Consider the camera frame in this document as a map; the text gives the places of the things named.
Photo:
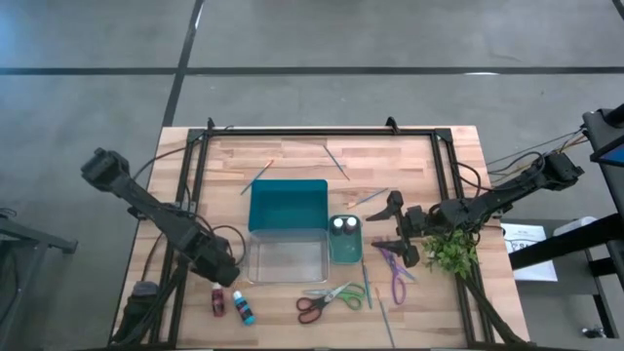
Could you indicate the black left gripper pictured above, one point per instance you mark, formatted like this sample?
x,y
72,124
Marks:
x,y
219,265

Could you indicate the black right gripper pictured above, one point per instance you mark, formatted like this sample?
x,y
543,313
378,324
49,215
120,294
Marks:
x,y
413,223

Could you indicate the purple scissors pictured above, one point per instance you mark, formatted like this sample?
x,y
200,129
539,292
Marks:
x,y
397,273

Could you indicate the white capped tube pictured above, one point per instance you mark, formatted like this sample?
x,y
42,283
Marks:
x,y
351,224

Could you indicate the light blue paint bottle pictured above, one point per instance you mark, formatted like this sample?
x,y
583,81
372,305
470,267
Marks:
x,y
243,307

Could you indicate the dark blue paint bottle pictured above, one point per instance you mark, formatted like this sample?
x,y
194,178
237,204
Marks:
x,y
337,225

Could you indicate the dark thin paintbrush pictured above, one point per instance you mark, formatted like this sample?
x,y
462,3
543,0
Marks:
x,y
336,162

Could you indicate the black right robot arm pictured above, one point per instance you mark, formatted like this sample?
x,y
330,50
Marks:
x,y
512,187

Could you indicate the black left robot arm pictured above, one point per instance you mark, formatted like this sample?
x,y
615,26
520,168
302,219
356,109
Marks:
x,y
146,205

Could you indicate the green artificial plant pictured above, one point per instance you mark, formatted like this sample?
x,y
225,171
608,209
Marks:
x,y
451,253

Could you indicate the clear plastic bin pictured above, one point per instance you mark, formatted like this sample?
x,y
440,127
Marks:
x,y
287,258

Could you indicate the green scissors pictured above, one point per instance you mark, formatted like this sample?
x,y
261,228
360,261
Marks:
x,y
345,297

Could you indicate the blue plastic bin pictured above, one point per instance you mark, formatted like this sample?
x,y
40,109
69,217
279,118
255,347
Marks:
x,y
287,205

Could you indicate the red and black scissors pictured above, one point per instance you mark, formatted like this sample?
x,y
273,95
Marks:
x,y
322,302

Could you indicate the white paper sheet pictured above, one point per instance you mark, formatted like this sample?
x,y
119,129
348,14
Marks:
x,y
531,258

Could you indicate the black equipment stand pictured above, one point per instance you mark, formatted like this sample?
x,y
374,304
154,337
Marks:
x,y
560,244

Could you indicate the white box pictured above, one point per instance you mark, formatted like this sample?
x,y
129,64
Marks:
x,y
575,226

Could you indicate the small black item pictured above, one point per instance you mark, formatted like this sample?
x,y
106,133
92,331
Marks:
x,y
592,333

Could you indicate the blue screen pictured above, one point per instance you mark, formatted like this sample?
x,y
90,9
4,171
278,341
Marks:
x,y
615,156

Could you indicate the black aluminium table frame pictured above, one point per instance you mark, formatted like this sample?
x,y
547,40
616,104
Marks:
x,y
317,131

